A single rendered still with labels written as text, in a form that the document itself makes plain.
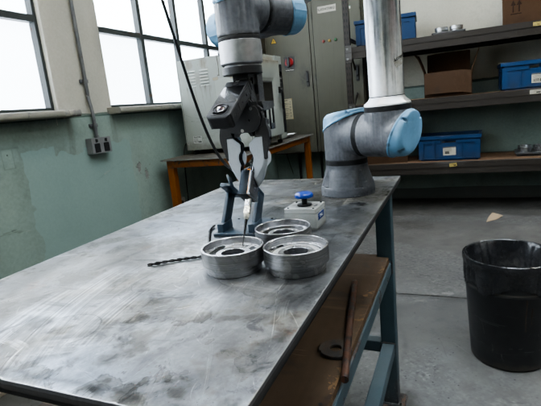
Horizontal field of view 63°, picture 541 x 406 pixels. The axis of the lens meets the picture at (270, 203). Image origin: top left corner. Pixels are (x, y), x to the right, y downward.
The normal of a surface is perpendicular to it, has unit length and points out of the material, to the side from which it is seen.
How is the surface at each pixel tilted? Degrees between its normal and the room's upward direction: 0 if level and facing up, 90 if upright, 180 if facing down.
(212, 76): 90
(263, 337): 0
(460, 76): 83
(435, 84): 83
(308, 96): 90
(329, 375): 0
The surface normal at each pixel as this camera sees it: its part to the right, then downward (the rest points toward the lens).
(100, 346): -0.10, -0.97
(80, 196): 0.92, -0.01
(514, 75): -0.38, 0.23
